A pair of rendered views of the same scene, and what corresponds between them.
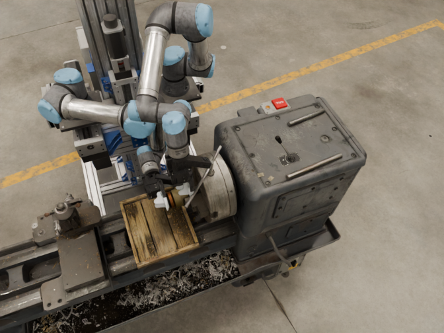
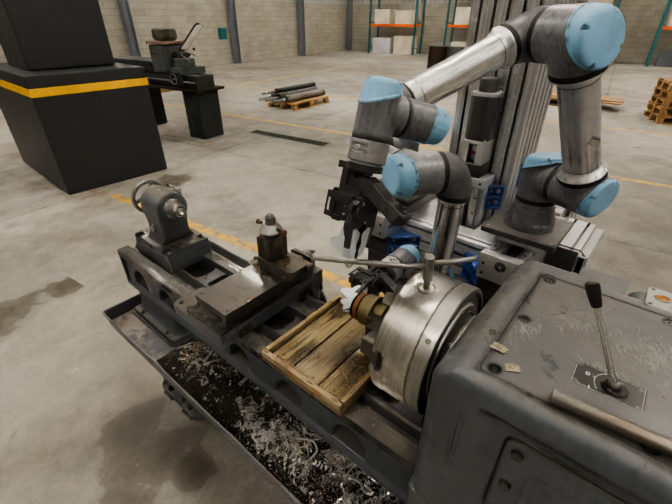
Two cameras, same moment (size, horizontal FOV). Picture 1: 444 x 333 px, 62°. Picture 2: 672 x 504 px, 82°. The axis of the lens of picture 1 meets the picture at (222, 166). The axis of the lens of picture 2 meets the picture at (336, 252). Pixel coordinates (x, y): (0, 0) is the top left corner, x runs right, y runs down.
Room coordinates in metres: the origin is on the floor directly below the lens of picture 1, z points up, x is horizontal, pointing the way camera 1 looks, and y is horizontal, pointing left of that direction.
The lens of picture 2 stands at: (0.43, -0.48, 1.74)
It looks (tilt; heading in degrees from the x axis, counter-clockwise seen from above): 31 degrees down; 65
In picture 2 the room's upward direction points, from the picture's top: straight up
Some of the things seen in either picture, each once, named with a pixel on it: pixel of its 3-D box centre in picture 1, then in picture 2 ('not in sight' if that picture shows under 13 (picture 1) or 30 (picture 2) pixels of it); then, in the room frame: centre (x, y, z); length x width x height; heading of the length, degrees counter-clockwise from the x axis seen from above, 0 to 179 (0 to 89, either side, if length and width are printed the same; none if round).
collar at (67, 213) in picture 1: (62, 209); (270, 226); (0.71, 0.66, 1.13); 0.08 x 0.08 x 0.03
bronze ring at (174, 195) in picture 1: (177, 197); (372, 311); (0.84, 0.19, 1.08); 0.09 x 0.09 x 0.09; 25
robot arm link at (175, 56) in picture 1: (174, 62); (544, 175); (1.46, 0.27, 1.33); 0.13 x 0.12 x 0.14; 88
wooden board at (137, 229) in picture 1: (158, 224); (339, 345); (0.79, 0.29, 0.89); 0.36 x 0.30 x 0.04; 25
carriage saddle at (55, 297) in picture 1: (70, 252); (251, 288); (0.61, 0.67, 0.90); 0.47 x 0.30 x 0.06; 25
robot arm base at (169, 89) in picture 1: (174, 80); (532, 209); (1.46, 0.28, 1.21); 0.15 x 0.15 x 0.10
